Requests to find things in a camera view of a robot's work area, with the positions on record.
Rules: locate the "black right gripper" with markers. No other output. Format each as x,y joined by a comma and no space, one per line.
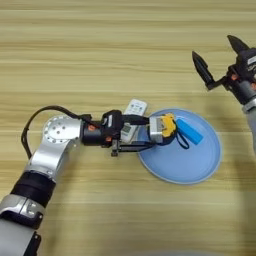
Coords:
241,86

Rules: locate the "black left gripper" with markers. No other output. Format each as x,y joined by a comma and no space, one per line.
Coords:
91,135

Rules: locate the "white remote control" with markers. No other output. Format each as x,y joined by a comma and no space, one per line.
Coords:
136,107

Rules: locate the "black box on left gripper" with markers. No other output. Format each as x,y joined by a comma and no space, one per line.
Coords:
111,123

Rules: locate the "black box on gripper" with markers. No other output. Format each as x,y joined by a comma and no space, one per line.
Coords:
111,123
247,60

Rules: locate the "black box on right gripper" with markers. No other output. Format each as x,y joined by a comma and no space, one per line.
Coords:
247,60

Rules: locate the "yellow and navy tape measure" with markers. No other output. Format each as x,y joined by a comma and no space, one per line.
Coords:
170,125

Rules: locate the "light blue round plate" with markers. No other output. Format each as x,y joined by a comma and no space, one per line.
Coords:
180,163

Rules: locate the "blue rectangular block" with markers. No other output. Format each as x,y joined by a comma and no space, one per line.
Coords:
190,131

